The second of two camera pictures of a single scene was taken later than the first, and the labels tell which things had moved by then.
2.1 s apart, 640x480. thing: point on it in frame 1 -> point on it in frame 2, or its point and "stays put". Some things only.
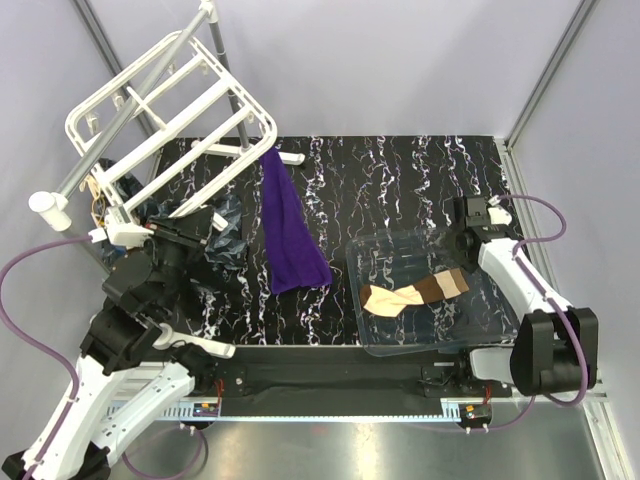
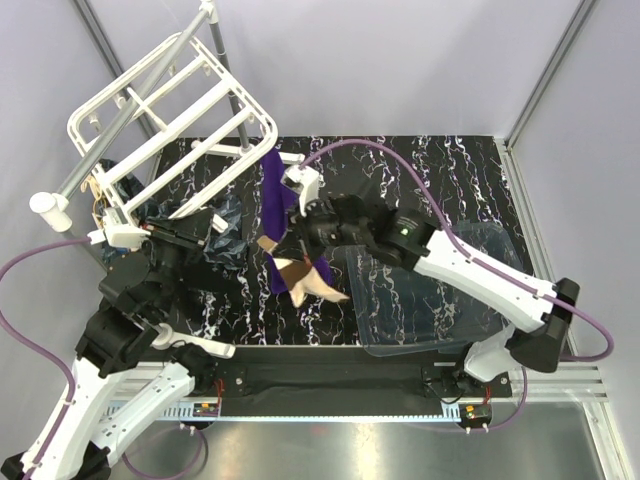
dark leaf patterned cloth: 227,242 stays put
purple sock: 296,256 stays put
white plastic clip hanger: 167,127 stays put
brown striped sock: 389,301 -> 298,273
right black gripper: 464,260 -> 303,227
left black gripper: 189,230 stays put
